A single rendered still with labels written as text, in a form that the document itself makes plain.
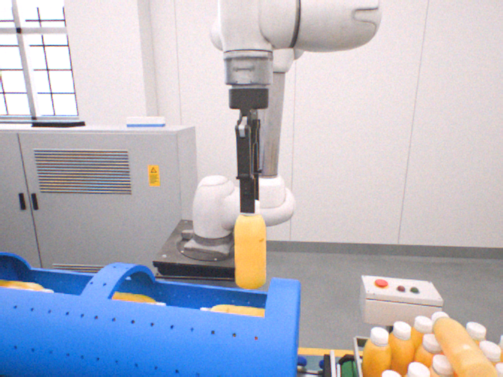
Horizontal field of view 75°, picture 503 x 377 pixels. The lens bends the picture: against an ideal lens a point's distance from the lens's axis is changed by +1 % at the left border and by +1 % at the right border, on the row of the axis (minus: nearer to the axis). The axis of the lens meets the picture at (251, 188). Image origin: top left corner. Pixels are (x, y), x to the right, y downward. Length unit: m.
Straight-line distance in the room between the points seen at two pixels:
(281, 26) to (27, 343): 0.80
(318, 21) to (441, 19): 3.15
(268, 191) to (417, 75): 2.63
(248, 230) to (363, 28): 0.42
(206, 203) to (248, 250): 0.56
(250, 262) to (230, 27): 0.43
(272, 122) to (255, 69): 0.60
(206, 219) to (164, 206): 1.13
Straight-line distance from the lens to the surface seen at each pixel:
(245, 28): 0.59
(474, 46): 3.84
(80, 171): 2.51
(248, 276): 0.69
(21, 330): 0.90
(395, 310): 1.07
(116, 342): 0.78
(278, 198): 1.23
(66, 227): 2.71
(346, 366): 1.09
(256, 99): 0.60
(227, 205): 1.21
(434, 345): 0.94
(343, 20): 0.64
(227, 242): 1.29
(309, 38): 0.63
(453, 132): 3.79
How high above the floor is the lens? 1.62
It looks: 15 degrees down
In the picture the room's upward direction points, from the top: straight up
